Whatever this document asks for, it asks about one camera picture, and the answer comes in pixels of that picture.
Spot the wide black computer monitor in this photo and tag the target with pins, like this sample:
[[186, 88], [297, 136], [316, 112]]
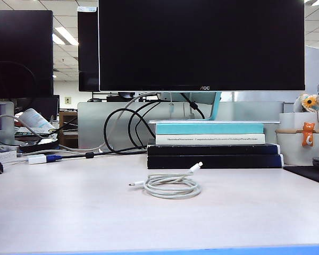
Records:
[[18, 53]]

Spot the white book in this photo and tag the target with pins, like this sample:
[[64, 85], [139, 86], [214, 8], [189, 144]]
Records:
[[210, 139]]

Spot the large black AOC monitor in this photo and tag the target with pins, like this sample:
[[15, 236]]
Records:
[[202, 45]]

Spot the orange cat figurine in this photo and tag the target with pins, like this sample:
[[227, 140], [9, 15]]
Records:
[[307, 135]]

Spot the black mouse pad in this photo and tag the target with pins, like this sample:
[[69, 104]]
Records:
[[305, 172]]

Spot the silver display with purple screen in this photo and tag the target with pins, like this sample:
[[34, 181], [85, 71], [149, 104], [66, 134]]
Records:
[[2, 119]]

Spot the stack of magazines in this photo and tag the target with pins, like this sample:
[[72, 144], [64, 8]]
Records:
[[29, 132]]

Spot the black hardcover book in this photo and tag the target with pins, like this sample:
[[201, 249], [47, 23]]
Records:
[[212, 149], [215, 161]]

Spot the plush toy with sunflower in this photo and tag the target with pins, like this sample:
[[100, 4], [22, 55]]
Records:
[[308, 102]]

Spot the white square container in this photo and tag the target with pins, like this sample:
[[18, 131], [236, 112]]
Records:
[[289, 120]]

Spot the teal white monitor stand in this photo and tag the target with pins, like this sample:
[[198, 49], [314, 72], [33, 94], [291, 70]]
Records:
[[215, 106]]

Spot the black tray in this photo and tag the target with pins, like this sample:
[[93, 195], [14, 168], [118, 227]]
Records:
[[40, 145]]

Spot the white partition panel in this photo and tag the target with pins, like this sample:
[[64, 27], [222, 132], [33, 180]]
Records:
[[314, 69]]

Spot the white box stack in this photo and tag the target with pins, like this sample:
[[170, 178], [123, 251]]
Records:
[[5, 156]]

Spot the brown wooden cabinet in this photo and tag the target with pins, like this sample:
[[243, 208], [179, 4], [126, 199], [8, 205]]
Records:
[[67, 135]]

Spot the black monitor with white sticker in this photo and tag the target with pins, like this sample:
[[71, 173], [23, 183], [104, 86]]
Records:
[[87, 47]]

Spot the white video adapter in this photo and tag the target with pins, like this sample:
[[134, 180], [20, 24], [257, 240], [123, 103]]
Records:
[[37, 159]]

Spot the rolled white booklet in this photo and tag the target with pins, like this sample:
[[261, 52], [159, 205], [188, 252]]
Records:
[[35, 118]]

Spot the white cup with wooden lid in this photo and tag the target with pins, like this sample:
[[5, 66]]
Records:
[[292, 148]]

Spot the small dark monitor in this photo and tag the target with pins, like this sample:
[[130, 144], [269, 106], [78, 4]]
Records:
[[45, 106]]

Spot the teal book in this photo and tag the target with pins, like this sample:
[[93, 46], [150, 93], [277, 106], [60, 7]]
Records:
[[210, 128]]

